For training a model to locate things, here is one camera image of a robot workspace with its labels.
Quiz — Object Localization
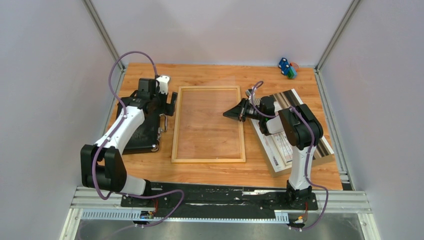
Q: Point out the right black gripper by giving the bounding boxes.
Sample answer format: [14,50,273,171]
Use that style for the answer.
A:
[223,98,264,122]

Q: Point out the wooden picture frame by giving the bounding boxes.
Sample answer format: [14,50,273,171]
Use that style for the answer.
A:
[171,85,246,164]

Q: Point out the photo print board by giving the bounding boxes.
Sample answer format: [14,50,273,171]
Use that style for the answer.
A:
[235,89,334,178]

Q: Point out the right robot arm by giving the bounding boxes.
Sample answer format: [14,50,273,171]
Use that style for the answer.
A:
[222,96,323,209]

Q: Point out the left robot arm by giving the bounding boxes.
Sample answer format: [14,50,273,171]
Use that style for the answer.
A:
[80,75,178,207]

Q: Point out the blue green toy blocks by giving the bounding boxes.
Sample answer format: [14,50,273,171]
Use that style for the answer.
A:
[278,57,298,79]

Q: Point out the orange round object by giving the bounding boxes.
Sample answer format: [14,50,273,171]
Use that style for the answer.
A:
[290,62,300,71]

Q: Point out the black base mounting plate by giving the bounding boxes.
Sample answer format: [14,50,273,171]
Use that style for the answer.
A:
[120,182,318,219]

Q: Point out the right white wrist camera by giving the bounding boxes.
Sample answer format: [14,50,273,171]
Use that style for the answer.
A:
[245,88,253,99]

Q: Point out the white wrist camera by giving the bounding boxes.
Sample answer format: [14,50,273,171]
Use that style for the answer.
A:
[245,88,253,99]
[156,75,171,95]

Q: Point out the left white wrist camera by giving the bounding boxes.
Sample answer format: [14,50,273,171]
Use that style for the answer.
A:
[156,75,171,95]

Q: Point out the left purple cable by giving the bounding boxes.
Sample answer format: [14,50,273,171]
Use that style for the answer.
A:
[76,50,185,240]

